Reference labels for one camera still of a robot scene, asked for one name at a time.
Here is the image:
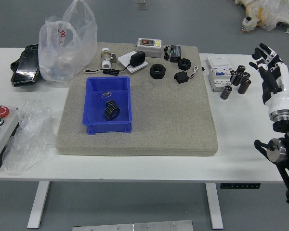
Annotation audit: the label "big black hex nut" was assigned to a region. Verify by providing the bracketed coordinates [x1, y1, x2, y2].
[149, 64, 167, 79]

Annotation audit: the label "black module with red-white wires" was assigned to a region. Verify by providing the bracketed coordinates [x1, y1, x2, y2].
[174, 66, 200, 84]

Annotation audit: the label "plush toy in plastic wrap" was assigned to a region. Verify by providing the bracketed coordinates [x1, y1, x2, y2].
[233, 0, 289, 38]

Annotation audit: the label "grey switch box two buttons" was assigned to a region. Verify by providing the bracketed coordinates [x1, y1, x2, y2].
[136, 38, 163, 58]

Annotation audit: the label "black power adapter with cord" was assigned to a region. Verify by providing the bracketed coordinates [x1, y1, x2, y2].
[83, 51, 146, 76]

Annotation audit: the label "big black gear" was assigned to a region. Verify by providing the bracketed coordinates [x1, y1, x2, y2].
[103, 103, 120, 121]

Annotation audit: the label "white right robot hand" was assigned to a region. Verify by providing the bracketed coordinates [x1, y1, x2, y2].
[249, 42, 289, 114]

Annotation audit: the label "white circuit breaker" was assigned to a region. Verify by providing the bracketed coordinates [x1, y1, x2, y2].
[206, 56, 233, 92]

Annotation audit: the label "black plastic tray pack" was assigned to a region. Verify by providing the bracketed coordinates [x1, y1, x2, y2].
[10, 44, 41, 87]

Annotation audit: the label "black power module green label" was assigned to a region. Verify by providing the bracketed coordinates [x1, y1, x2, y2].
[163, 45, 183, 63]

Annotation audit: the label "large black cylindrical capacitor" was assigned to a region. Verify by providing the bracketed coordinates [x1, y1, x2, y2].
[237, 78, 252, 95]

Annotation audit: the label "clear plastic bag red print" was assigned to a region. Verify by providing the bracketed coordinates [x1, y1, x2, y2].
[38, 0, 98, 88]

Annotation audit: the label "black table height controller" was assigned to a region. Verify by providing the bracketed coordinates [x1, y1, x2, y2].
[220, 183, 260, 190]

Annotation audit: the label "grey push-button control box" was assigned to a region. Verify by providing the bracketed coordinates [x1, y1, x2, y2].
[0, 105, 20, 173]

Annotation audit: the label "blue plastic bin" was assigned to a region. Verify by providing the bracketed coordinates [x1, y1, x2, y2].
[82, 76, 132, 135]

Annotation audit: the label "white wall socket plate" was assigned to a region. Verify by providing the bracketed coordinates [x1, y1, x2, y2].
[118, 51, 149, 73]

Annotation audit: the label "small black hex nut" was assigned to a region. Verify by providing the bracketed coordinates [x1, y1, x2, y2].
[178, 58, 192, 71]

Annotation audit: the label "brass valve white fittings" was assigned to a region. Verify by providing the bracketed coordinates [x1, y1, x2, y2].
[101, 48, 118, 69]

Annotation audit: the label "white table leg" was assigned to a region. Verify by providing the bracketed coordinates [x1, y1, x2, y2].
[205, 182, 224, 229]
[26, 181, 51, 229]

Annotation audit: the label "crumpled clear plastic bag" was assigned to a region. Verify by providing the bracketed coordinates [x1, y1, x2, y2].
[1, 100, 57, 176]

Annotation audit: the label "grey-brown foam mat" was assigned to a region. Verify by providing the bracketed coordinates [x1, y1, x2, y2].
[55, 42, 219, 157]

